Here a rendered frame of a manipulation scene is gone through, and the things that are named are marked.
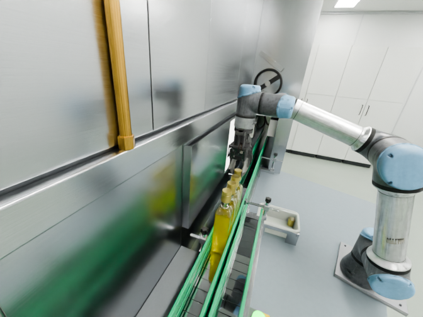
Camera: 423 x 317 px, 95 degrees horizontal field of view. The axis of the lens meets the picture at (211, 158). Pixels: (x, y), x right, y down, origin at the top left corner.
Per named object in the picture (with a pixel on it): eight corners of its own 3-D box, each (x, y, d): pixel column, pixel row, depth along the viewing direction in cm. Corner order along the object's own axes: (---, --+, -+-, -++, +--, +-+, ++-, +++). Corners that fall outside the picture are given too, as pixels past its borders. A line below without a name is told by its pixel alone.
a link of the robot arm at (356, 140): (407, 138, 69) (279, 84, 80) (423, 146, 59) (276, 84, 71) (383, 164, 74) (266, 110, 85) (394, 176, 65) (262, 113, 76)
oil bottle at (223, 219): (215, 240, 83) (219, 199, 74) (228, 244, 81) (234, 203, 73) (210, 250, 78) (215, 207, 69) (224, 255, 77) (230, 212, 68)
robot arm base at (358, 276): (376, 268, 90) (385, 253, 86) (383, 297, 78) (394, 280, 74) (338, 253, 96) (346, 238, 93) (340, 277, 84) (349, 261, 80)
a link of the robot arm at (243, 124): (238, 113, 76) (259, 116, 74) (236, 124, 78) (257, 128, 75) (232, 116, 70) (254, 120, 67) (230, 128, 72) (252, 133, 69)
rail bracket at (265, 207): (243, 211, 102) (247, 190, 97) (276, 220, 97) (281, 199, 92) (242, 214, 99) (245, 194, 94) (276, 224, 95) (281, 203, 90)
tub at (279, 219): (257, 212, 122) (259, 201, 118) (294, 223, 115) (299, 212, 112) (252, 231, 106) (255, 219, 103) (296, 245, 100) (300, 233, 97)
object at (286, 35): (257, 104, 225) (274, 10, 189) (291, 108, 215) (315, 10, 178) (246, 113, 165) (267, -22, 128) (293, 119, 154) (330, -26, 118)
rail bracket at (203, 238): (192, 245, 80) (193, 220, 75) (207, 251, 78) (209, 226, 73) (187, 253, 77) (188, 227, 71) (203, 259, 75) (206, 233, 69)
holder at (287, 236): (248, 211, 123) (250, 200, 120) (294, 224, 115) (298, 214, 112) (243, 229, 108) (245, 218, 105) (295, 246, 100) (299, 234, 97)
